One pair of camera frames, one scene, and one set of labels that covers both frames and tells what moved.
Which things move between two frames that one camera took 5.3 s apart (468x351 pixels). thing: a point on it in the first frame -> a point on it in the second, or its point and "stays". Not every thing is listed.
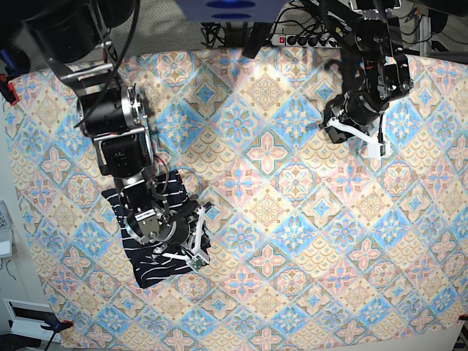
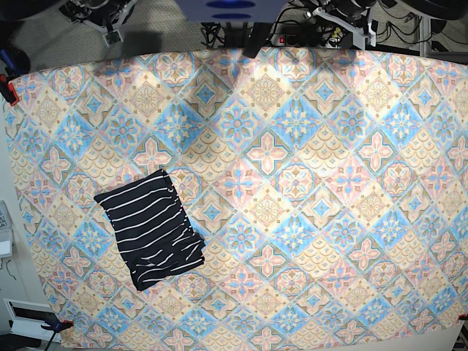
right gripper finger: (337, 135) -> (373, 41)
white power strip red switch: (303, 40) stays
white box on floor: (27, 319) stays
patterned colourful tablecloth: (310, 239) stays
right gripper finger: (376, 147) -> (360, 36)
